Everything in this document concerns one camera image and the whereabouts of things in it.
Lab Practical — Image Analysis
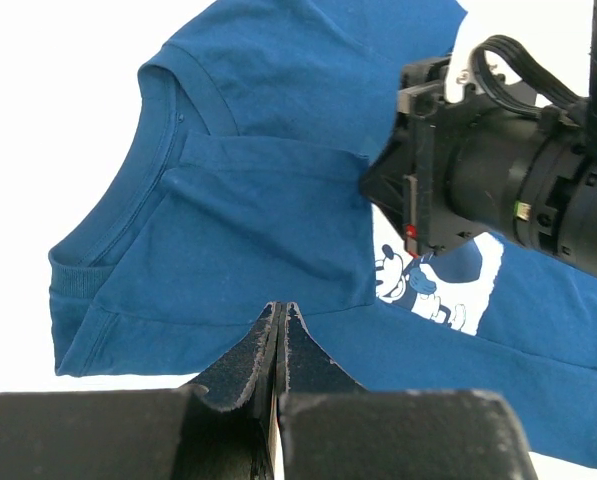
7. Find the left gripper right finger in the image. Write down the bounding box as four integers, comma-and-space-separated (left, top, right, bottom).
277, 303, 537, 480

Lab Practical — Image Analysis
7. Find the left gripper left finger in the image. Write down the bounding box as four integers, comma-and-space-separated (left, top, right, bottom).
0, 303, 283, 479

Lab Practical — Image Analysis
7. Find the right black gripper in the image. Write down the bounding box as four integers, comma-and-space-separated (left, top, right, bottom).
357, 54, 509, 259

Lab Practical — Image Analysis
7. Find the navy blue t-shirt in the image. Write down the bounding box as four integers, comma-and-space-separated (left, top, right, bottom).
49, 1, 597, 468

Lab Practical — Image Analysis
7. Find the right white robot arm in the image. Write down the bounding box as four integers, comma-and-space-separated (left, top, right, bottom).
360, 1, 597, 278

